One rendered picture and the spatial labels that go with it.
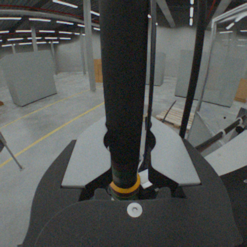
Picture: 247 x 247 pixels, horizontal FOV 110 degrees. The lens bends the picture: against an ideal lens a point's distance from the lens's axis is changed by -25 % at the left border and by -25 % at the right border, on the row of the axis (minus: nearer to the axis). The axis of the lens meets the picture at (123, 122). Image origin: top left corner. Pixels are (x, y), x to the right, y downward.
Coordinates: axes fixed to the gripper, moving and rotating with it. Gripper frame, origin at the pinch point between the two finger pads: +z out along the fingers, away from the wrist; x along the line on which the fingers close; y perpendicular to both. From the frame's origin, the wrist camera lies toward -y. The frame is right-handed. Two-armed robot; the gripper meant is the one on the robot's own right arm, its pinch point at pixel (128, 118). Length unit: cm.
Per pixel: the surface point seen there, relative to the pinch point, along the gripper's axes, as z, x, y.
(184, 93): 470, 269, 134
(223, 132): 10.7, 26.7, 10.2
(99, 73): 807, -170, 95
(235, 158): 10.0, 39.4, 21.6
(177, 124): 219, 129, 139
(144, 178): -0.3, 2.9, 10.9
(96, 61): 812, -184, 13
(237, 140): 15.4, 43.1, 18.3
